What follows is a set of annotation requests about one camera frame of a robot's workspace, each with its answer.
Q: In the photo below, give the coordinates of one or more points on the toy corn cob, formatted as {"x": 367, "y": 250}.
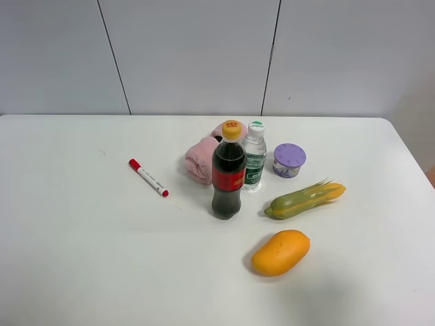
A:
{"x": 290, "y": 205}

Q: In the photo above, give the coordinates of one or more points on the purple lidded round container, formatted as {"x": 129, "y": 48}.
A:
{"x": 288, "y": 159}

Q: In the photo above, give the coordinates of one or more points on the red white marker pen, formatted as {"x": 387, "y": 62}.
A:
{"x": 148, "y": 178}

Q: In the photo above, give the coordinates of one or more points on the pink rolled towel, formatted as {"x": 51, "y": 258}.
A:
{"x": 198, "y": 159}

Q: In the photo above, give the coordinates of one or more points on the dark cola bottle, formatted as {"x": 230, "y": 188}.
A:
{"x": 228, "y": 171}

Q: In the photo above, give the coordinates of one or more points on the yellow mango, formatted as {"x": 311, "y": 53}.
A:
{"x": 280, "y": 253}

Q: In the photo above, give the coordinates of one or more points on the clear water bottle green label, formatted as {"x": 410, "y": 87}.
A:
{"x": 255, "y": 149}

